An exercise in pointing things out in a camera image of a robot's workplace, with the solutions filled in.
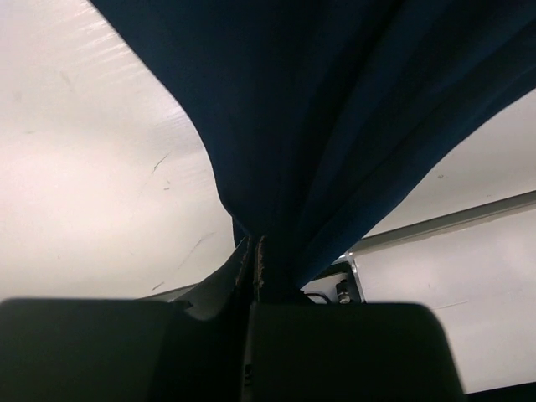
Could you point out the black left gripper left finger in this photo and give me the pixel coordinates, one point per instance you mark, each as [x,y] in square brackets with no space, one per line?
[190,349]

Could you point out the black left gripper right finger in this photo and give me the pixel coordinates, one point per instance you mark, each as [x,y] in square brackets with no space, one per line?
[354,352]

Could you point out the navy blue shorts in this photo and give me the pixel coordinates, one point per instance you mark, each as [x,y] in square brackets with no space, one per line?
[320,117]

